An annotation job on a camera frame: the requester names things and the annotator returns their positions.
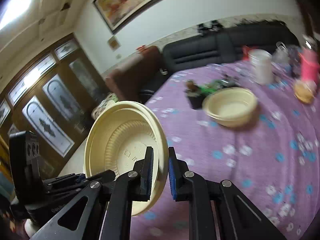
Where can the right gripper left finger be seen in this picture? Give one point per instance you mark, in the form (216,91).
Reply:
(132,186)

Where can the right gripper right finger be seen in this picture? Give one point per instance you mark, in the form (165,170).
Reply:
(205,198)

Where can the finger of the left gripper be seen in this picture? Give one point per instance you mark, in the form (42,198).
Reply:
(97,176)

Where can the large cream plastic bowl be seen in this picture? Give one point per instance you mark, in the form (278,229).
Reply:
(119,138)

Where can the purple floral tablecloth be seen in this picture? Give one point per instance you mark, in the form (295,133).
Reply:
(274,160)

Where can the wooden glass-panel door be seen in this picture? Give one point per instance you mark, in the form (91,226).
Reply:
(53,96)

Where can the patterned bed cushion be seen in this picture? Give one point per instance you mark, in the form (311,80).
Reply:
(110,100)

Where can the brown armchair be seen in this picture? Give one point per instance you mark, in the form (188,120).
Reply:
(130,76)

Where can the small yellow dish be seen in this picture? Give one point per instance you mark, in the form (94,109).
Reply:
(303,93)

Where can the white plastic jar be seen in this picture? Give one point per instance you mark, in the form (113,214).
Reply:
(261,61)

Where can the black leather sofa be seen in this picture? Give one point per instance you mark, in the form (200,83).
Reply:
(222,46)

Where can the red bag on sofa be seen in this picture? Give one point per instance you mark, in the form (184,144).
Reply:
(245,52)

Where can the pink knitted bottle sleeve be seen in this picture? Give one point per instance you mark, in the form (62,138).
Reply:
(309,65)

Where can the small gold wall plaque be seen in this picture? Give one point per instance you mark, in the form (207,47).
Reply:
(113,43)

